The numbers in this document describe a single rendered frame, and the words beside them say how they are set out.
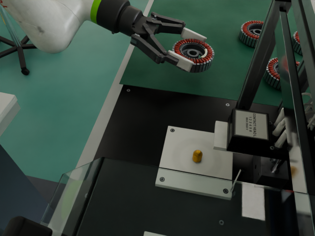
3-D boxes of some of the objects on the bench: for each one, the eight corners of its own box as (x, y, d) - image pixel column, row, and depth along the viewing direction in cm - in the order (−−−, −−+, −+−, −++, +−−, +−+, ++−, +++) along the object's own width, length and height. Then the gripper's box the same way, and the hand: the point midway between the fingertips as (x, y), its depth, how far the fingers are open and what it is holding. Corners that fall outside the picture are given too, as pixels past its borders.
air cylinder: (253, 187, 55) (261, 174, 51) (252, 156, 60) (259, 142, 55) (279, 192, 54) (289, 179, 50) (276, 159, 59) (285, 146, 55)
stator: (236, 45, 88) (239, 35, 85) (240, 26, 95) (243, 17, 92) (273, 51, 86) (276, 41, 83) (273, 32, 93) (277, 22, 90)
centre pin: (191, 161, 57) (192, 154, 55) (192, 153, 59) (194, 147, 57) (200, 163, 57) (202, 156, 55) (201, 155, 58) (203, 148, 56)
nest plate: (155, 186, 55) (154, 184, 54) (168, 128, 64) (168, 125, 63) (230, 201, 53) (231, 198, 52) (232, 138, 63) (233, 136, 62)
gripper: (139, 11, 83) (205, 42, 82) (101, 52, 69) (179, 91, 68) (144, -13, 78) (215, 21, 76) (103, 27, 63) (189, 70, 62)
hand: (191, 51), depth 72 cm, fingers closed on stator, 11 cm apart
